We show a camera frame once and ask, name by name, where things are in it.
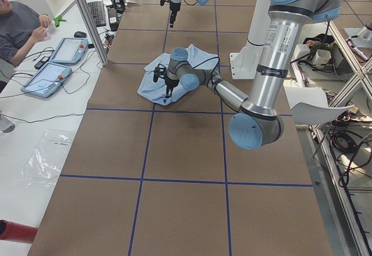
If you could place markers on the upper blue teach pendant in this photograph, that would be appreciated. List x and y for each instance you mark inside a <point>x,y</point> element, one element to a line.
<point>69,51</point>

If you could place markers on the lower blue teach pendant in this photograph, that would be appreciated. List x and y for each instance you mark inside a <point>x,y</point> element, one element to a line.
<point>47,80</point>

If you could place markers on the black computer mouse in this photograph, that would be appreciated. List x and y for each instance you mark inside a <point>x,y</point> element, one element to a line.
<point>80,34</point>

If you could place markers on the white central pillar base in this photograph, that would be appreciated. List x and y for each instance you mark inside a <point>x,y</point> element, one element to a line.
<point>244,64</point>

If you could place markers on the light blue button shirt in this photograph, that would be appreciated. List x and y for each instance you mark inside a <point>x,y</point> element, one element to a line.
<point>170,76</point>

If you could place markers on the black keyboard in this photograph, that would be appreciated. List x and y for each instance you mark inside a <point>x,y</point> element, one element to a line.
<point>97,10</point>

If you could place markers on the black smartphone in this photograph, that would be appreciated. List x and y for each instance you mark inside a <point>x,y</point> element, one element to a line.
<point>41,62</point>

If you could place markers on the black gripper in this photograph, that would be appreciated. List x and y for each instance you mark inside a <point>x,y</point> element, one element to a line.
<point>174,7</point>
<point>170,84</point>

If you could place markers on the seated person grey shirt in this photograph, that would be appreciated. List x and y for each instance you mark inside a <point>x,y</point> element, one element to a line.
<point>21,28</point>

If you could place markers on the aluminium frame post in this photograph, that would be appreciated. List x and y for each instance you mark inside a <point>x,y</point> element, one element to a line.
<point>91,27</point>

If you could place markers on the red cylinder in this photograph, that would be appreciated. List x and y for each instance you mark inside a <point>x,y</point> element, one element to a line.
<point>16,232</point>

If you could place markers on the green plastic clamp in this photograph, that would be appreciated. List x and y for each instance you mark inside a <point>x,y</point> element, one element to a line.
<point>58,20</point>

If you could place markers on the blue teach pendant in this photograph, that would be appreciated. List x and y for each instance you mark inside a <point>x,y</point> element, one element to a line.
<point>69,51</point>
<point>47,80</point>

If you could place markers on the white plastic chair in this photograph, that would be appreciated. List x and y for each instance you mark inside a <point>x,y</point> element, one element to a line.
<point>309,106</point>

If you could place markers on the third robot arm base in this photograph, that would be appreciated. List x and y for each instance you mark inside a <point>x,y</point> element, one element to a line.
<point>359,38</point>

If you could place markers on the clear plastic bag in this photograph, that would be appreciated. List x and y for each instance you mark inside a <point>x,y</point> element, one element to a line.
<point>45,164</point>

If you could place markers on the black power adapter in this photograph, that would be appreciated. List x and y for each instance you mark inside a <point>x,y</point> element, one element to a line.
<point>113,19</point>

